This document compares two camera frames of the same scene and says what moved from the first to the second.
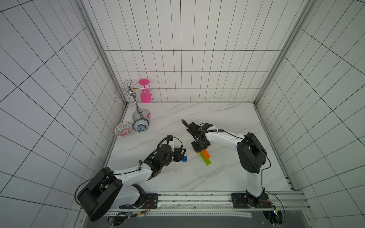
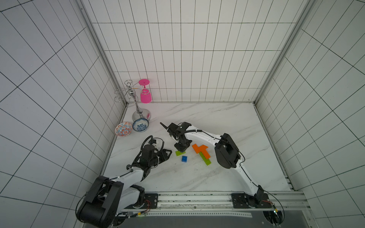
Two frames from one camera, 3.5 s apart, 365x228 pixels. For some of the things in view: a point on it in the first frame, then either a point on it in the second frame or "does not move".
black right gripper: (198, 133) → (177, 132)
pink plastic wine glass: (146, 96) does not move
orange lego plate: (206, 154) does not move
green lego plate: (207, 161) does not move
